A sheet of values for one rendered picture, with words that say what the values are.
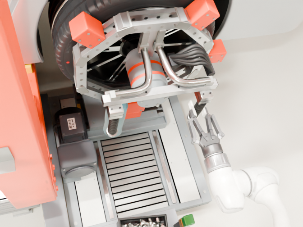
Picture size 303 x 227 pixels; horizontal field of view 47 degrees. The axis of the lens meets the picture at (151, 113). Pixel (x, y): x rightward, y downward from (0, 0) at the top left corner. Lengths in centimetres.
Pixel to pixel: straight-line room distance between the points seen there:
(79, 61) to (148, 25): 28
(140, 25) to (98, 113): 91
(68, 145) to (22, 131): 90
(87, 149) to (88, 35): 70
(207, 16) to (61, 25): 51
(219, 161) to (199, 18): 51
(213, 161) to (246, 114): 124
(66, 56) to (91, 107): 67
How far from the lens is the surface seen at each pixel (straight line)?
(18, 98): 69
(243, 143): 238
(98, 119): 197
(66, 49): 135
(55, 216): 191
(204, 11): 124
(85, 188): 199
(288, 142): 254
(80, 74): 135
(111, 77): 161
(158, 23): 120
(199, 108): 135
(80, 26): 116
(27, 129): 82
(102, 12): 122
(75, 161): 168
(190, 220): 142
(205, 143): 133
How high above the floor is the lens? 201
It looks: 62 degrees down
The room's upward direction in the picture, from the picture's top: 21 degrees clockwise
